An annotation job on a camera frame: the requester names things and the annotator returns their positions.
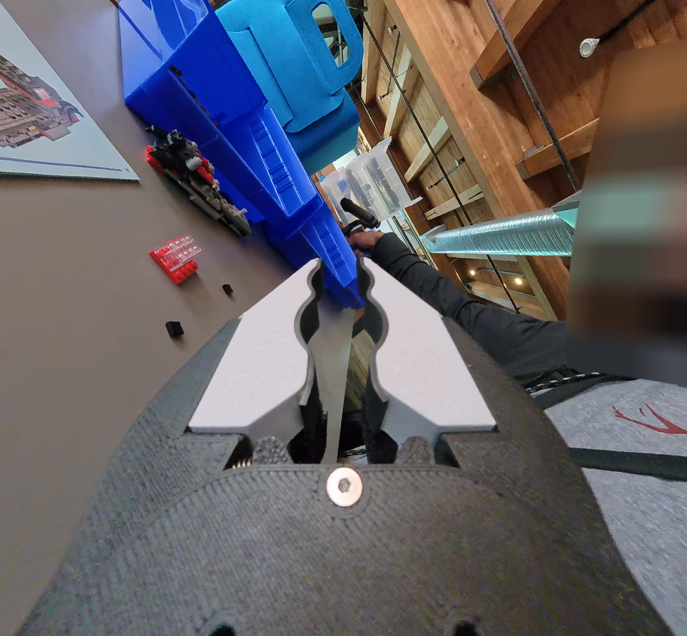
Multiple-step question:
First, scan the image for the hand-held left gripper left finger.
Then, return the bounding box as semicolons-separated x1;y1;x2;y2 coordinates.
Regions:
188;258;329;460

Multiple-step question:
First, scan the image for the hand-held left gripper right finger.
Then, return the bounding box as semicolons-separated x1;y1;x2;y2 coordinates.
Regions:
354;256;497;462

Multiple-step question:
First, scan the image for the red and clear brick assembly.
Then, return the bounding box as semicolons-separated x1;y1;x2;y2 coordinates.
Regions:
148;235;202;285

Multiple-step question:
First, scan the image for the person's right forearm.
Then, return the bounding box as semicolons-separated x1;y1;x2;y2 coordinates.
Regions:
369;232;569;384

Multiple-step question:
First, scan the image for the grey desk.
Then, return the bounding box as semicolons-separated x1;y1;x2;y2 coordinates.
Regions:
0;0;355;636

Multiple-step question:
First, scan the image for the person's right hand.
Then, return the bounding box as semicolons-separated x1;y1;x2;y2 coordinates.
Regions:
348;229;386;258

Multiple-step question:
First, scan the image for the clear plastic organizer box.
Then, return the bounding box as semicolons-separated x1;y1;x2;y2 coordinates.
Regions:
321;137;425;223

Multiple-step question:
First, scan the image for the blue plastic storage bin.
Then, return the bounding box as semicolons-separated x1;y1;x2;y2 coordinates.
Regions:
263;201;368;310
118;0;320;226

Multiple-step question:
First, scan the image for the teal felt bag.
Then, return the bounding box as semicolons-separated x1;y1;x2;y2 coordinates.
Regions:
215;0;366;164

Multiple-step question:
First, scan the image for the partly built brick model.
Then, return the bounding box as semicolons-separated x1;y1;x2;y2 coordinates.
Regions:
145;125;252;237

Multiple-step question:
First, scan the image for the light blue instruction booklet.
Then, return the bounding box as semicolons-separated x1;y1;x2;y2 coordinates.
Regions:
0;3;141;181

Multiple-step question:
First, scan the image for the silver ventilation duct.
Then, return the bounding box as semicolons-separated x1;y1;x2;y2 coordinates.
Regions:
421;190;583;260

